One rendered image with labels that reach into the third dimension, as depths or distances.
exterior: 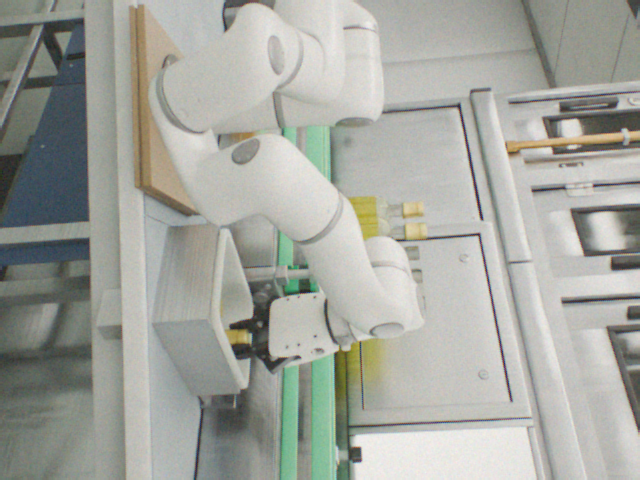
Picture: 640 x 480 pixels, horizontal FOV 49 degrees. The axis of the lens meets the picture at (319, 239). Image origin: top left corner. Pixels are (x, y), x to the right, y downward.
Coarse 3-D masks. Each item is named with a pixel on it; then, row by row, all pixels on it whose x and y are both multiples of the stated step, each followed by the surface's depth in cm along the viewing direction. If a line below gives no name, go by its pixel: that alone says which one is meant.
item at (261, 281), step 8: (248, 272) 121; (256, 272) 121; (264, 272) 121; (272, 272) 120; (248, 280) 120; (256, 280) 120; (264, 280) 120; (272, 280) 120; (256, 288) 122; (264, 288) 122; (272, 288) 122; (280, 288) 124; (256, 296) 122; (264, 296) 122; (280, 296) 124; (256, 304) 125; (264, 304) 125
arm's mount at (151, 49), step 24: (144, 24) 95; (144, 48) 94; (168, 48) 105; (144, 72) 94; (144, 96) 94; (144, 120) 93; (144, 144) 93; (144, 168) 92; (168, 168) 100; (144, 192) 96; (168, 192) 99
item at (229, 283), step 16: (224, 240) 102; (224, 256) 109; (224, 272) 112; (240, 272) 113; (224, 288) 116; (240, 288) 116; (224, 304) 119; (240, 304) 119; (224, 320) 118; (240, 320) 118; (224, 336) 98; (224, 352) 103; (240, 368) 113; (240, 384) 108
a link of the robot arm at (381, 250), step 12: (372, 240) 97; (384, 240) 97; (372, 252) 95; (384, 252) 95; (396, 252) 96; (372, 264) 94; (384, 264) 94; (396, 264) 94; (408, 264) 99; (420, 300) 101; (420, 312) 99; (420, 324) 100; (360, 336) 102
